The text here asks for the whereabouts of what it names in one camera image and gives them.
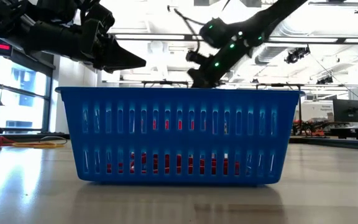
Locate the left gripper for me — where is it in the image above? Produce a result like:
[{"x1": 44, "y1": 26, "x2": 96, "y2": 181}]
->
[{"x1": 26, "y1": 20, "x2": 147, "y2": 74}]

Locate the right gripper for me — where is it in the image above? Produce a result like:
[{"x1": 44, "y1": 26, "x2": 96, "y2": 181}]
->
[{"x1": 188, "y1": 46, "x2": 245, "y2": 89}]

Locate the thin black rubber band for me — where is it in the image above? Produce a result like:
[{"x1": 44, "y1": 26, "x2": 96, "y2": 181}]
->
[{"x1": 38, "y1": 136, "x2": 69, "y2": 145}]

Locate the yellow rubber band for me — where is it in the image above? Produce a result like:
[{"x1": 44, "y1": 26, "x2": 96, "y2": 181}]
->
[{"x1": 11, "y1": 141, "x2": 65, "y2": 149}]

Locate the thin white light bar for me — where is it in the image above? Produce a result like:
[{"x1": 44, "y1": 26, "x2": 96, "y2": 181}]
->
[{"x1": 103, "y1": 79, "x2": 358, "y2": 91}]

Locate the white tube light bar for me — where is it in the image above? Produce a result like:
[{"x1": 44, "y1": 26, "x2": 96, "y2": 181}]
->
[{"x1": 109, "y1": 32, "x2": 358, "y2": 44}]

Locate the blue plastic basket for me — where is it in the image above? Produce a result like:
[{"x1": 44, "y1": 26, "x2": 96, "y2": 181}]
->
[{"x1": 55, "y1": 86, "x2": 306, "y2": 187}]

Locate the orange black robot equipment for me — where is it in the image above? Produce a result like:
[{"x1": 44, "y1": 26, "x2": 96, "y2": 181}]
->
[{"x1": 292, "y1": 119, "x2": 332, "y2": 137}]

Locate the white labelled cabinet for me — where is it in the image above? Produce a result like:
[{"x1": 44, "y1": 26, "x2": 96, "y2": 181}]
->
[{"x1": 302, "y1": 101, "x2": 334, "y2": 122}]

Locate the black blank monitor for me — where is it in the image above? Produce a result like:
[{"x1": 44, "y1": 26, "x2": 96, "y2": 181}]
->
[{"x1": 333, "y1": 98, "x2": 358, "y2": 123}]

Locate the dark work table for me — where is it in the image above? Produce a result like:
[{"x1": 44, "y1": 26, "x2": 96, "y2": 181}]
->
[{"x1": 329, "y1": 126, "x2": 358, "y2": 141}]

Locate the long hanging lamp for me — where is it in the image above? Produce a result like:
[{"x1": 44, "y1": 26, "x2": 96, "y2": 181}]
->
[{"x1": 308, "y1": 1, "x2": 358, "y2": 14}]

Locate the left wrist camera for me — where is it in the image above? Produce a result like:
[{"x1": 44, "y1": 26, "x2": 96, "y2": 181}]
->
[{"x1": 84, "y1": 2, "x2": 116, "y2": 34}]

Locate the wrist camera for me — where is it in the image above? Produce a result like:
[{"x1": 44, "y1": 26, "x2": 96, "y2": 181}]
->
[
  {"x1": 84, "y1": 2, "x2": 116, "y2": 34},
  {"x1": 199, "y1": 17, "x2": 229, "y2": 49}
]

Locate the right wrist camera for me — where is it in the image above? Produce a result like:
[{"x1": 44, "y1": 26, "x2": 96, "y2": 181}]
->
[{"x1": 199, "y1": 17, "x2": 229, "y2": 49}]

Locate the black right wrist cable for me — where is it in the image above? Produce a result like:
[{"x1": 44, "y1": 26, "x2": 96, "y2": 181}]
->
[{"x1": 166, "y1": 4, "x2": 209, "y2": 54}]

